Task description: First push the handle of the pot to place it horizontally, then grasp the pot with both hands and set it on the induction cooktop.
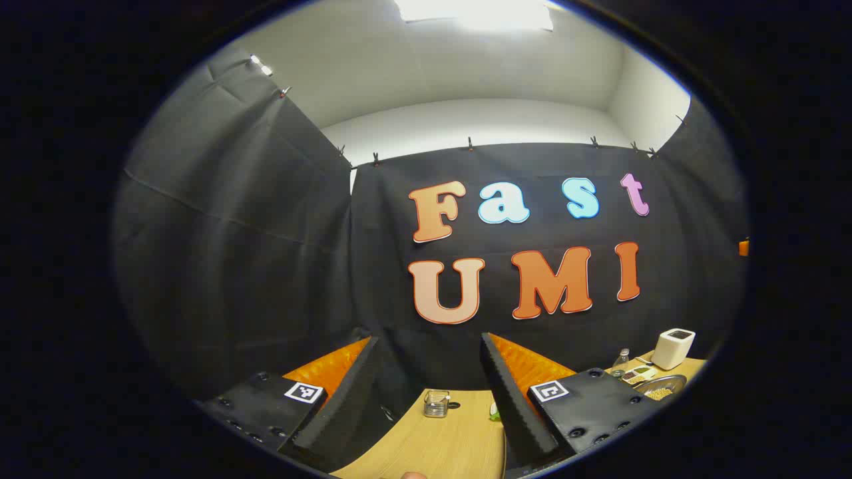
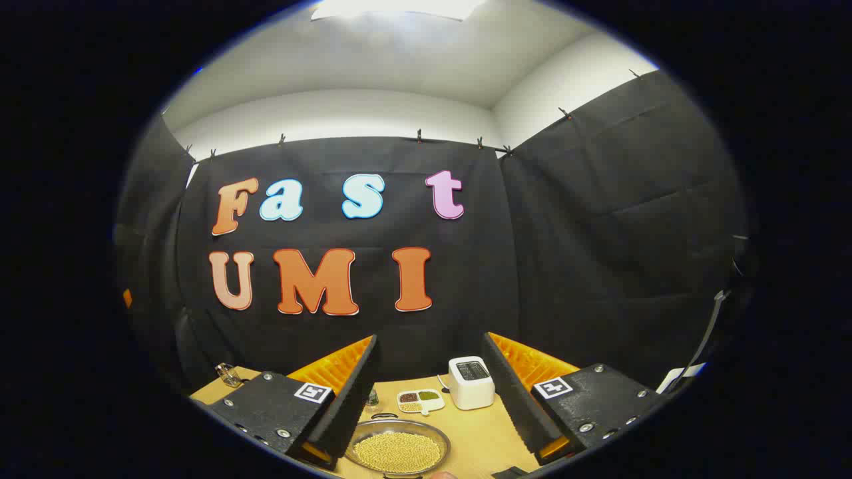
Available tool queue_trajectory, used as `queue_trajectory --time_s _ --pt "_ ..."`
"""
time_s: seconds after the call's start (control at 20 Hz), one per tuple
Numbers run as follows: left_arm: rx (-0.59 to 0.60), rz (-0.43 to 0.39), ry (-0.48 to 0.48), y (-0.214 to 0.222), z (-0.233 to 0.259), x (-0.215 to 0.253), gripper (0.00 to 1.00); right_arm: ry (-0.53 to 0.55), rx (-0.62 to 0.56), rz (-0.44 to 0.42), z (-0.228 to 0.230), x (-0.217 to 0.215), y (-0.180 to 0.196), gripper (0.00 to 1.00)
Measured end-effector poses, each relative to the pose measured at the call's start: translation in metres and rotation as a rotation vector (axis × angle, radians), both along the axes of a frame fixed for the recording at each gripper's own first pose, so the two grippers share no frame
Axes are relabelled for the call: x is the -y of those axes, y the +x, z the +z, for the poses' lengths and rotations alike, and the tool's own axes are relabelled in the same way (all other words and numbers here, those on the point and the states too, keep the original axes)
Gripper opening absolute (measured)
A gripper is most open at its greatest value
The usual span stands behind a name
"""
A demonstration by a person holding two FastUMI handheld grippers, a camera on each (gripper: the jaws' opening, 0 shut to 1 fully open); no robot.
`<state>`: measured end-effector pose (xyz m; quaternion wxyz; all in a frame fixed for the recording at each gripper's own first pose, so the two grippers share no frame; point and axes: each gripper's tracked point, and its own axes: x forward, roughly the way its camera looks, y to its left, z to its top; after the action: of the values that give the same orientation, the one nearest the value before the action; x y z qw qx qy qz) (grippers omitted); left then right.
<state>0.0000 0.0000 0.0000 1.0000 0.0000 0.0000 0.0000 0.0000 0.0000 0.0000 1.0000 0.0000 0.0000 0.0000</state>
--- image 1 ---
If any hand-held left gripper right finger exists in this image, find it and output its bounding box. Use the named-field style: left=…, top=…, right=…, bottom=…
left=481, top=333, right=660, bottom=477

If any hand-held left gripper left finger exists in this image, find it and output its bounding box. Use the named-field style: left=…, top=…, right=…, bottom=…
left=196, top=336, right=400, bottom=474

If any steel pot with black handles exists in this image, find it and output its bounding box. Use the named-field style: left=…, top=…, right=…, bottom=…
left=632, top=375, right=688, bottom=402

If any white toaster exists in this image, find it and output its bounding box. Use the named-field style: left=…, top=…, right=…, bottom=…
left=651, top=328, right=696, bottom=371

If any black backdrop cloth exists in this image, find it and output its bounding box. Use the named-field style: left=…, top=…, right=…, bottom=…
left=113, top=50, right=749, bottom=466

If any row of black cloth clips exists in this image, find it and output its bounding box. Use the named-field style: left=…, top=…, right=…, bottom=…
left=276, top=85, right=688, bottom=167

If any ceiling light panel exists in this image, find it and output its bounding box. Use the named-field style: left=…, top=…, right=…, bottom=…
left=394, top=0, right=554, bottom=32

